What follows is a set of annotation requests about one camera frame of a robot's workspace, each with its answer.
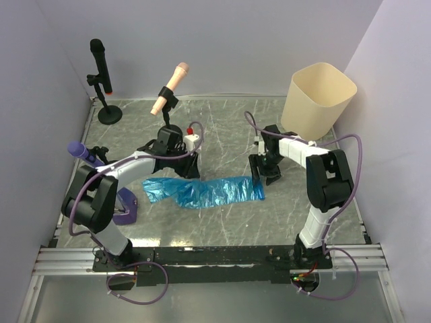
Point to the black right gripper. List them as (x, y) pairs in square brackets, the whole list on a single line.
[(273, 175)]

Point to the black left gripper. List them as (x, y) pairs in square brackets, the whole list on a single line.
[(190, 169)]

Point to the blue plastic trash bag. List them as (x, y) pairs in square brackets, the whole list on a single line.
[(198, 194)]

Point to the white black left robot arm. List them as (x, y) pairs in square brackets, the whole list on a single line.
[(90, 201)]

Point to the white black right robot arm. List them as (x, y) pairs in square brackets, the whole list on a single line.
[(329, 184)]

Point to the cream plastic trash bin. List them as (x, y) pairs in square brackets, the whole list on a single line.
[(316, 98)]

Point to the purple wedge holder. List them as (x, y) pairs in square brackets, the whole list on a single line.
[(125, 209)]

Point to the peach pink microphone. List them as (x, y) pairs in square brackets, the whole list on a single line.
[(179, 74)]

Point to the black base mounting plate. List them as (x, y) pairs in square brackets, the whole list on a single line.
[(214, 264)]

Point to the purple microphone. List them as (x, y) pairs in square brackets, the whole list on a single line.
[(80, 151)]

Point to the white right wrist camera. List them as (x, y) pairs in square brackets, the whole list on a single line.
[(260, 145)]

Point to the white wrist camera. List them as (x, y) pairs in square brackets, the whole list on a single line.
[(191, 140), (260, 145)]

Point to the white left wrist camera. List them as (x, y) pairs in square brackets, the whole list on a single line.
[(191, 140)]

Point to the aluminium rail frame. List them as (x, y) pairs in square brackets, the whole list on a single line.
[(79, 261)]

